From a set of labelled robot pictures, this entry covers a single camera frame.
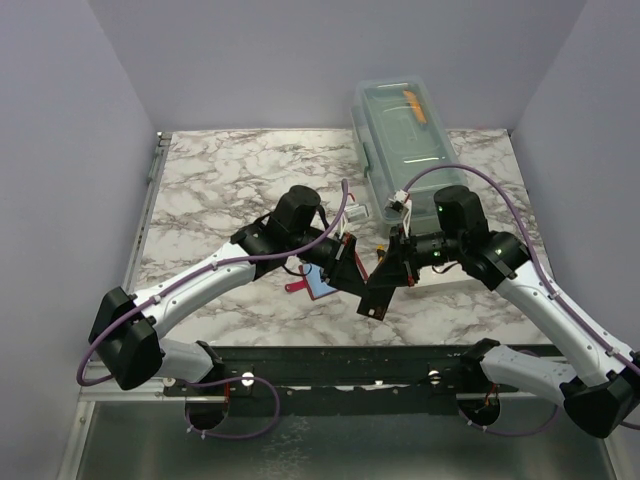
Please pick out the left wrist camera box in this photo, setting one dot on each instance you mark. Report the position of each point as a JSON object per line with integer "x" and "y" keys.
{"x": 294, "y": 211}

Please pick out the aluminium mounting rail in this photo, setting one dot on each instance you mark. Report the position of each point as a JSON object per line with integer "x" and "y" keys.
{"x": 200, "y": 387}

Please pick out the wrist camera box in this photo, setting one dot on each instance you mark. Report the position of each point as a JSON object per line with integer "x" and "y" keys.
{"x": 459, "y": 211}
{"x": 294, "y": 211}

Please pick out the red leather card holder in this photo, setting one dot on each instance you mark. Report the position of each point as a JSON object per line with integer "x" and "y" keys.
{"x": 309, "y": 280}

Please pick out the clear plastic storage box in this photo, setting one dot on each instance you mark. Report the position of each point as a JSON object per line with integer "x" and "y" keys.
{"x": 391, "y": 146}

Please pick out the white plastic tray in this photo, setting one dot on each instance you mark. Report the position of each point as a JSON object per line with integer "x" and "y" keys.
{"x": 438, "y": 283}

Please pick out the yellow black handled tool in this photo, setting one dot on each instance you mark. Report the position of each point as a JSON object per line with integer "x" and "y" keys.
{"x": 381, "y": 252}

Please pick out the dark grey credit card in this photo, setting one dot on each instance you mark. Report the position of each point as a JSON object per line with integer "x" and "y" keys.
{"x": 375, "y": 303}

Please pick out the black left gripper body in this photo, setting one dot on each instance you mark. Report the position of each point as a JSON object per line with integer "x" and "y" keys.
{"x": 321, "y": 252}

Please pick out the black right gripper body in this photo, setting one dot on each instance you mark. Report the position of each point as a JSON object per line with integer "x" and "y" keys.
{"x": 434, "y": 248}

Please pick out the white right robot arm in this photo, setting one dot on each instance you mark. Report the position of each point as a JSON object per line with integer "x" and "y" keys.
{"x": 597, "y": 385}

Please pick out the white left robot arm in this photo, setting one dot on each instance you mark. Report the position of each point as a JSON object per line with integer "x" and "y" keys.
{"x": 130, "y": 331}

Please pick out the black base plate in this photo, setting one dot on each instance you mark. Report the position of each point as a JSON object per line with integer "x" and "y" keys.
{"x": 323, "y": 402}

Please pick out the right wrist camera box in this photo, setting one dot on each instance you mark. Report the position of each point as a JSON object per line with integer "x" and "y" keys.
{"x": 459, "y": 211}

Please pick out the orange tool inside box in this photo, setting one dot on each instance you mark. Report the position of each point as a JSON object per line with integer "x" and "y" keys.
{"x": 416, "y": 107}

